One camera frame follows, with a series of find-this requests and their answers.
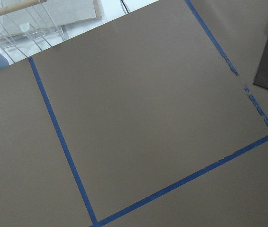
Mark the wooden rod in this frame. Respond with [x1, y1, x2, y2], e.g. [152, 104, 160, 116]
[0, 0, 47, 16]

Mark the grey cardboard sheet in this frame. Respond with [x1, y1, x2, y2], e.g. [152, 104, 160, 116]
[0, 0, 102, 38]

